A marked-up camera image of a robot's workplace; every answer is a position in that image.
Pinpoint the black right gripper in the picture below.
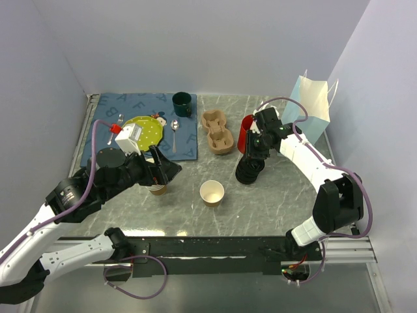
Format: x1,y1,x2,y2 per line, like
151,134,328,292
241,130,272,162

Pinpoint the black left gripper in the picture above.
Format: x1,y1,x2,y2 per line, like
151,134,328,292
101,143,182,201

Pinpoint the brown paper cup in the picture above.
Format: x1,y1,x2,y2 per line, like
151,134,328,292
199,180,225,207

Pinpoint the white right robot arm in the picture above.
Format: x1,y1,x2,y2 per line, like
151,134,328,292
236,108,364,260

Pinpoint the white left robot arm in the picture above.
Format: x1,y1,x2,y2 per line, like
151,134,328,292
1,145,182,305

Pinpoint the stack of brown paper cups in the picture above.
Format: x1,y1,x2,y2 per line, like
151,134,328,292
147,185,167,196

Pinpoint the red cup holder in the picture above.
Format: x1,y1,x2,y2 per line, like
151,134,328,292
237,115,253,154

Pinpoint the blue alphabet cloth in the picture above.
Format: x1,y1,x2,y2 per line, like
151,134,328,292
93,93,198,161

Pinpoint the yellow-green dotted plate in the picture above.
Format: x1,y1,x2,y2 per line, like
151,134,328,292
124,115,167,152

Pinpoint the stack of black lids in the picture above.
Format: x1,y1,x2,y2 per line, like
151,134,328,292
235,155,265,185

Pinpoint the silver spoon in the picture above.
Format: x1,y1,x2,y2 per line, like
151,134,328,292
171,119,180,153

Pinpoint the brown pulp cup carrier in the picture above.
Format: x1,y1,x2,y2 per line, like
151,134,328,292
201,110,234,155

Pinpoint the light blue paper bag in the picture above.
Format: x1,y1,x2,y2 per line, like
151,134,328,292
290,71,339,144

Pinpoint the silver fork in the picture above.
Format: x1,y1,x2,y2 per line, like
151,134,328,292
107,114,124,145

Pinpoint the dark green mug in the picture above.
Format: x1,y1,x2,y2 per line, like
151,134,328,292
172,92,192,117

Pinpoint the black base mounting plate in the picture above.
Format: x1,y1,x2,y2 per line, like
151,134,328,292
90,235,322,278

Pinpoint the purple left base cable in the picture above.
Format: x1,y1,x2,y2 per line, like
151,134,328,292
103,254,167,299

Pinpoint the aluminium frame rail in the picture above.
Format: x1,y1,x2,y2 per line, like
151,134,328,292
325,237,377,263

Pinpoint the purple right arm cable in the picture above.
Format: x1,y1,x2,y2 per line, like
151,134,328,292
255,97,374,241

